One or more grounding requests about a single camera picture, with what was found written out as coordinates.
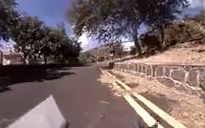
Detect white building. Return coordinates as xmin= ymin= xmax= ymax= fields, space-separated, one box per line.
xmin=121 ymin=40 xmax=136 ymax=51

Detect large tree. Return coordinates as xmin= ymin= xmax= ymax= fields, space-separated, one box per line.
xmin=68 ymin=0 xmax=191 ymax=56

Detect row of trees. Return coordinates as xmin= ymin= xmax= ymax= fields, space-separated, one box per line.
xmin=0 ymin=0 xmax=83 ymax=66

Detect dry earth slope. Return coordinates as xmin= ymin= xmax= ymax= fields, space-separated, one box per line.
xmin=123 ymin=41 xmax=205 ymax=67

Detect pale building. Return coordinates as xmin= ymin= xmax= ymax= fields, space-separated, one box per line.
xmin=0 ymin=51 xmax=24 ymax=66

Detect bushes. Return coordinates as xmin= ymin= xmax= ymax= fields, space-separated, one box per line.
xmin=139 ymin=6 xmax=205 ymax=51

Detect grey stone retaining wall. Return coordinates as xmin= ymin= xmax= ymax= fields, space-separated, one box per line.
xmin=113 ymin=61 xmax=205 ymax=101

